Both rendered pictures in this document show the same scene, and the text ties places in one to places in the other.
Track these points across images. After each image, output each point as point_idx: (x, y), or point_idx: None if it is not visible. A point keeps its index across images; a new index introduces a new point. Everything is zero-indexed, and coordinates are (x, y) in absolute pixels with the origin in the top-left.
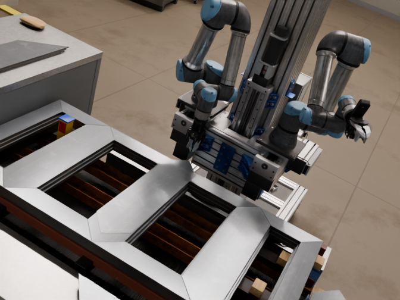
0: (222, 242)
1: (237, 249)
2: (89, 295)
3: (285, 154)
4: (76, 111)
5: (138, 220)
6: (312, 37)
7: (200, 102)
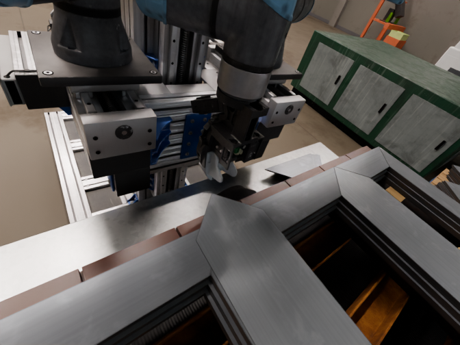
0: (444, 272)
1: (447, 256)
2: None
3: (293, 74)
4: None
5: None
6: None
7: (263, 35)
